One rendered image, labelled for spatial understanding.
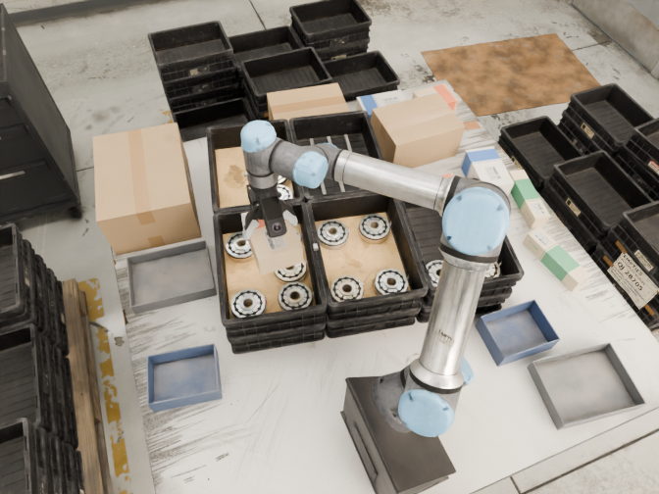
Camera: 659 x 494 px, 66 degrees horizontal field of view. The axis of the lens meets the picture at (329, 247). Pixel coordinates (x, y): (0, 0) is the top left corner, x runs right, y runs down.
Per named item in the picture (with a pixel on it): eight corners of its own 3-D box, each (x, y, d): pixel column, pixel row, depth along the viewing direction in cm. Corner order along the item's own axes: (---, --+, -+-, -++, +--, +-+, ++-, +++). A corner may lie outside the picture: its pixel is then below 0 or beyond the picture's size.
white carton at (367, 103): (363, 131, 216) (365, 115, 209) (355, 114, 223) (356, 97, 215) (407, 123, 220) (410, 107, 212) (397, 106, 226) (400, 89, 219)
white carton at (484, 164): (460, 166, 206) (465, 150, 199) (486, 162, 208) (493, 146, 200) (478, 203, 195) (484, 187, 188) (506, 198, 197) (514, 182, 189)
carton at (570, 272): (583, 284, 175) (590, 275, 170) (571, 292, 173) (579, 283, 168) (533, 236, 187) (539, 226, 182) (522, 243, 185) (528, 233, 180)
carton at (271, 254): (303, 262, 137) (302, 246, 130) (260, 275, 134) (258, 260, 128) (284, 218, 145) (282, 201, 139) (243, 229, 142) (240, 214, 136)
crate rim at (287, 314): (328, 312, 144) (328, 308, 142) (222, 328, 140) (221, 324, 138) (305, 205, 166) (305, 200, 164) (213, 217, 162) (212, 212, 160)
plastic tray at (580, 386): (557, 430, 147) (564, 425, 143) (526, 367, 158) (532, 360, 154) (638, 409, 151) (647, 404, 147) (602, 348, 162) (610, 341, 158)
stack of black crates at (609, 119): (632, 175, 282) (667, 129, 254) (588, 189, 275) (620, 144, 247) (586, 128, 302) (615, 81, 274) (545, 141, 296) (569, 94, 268)
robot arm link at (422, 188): (520, 184, 111) (319, 131, 125) (518, 191, 101) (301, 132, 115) (503, 232, 115) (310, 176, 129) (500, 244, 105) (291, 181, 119)
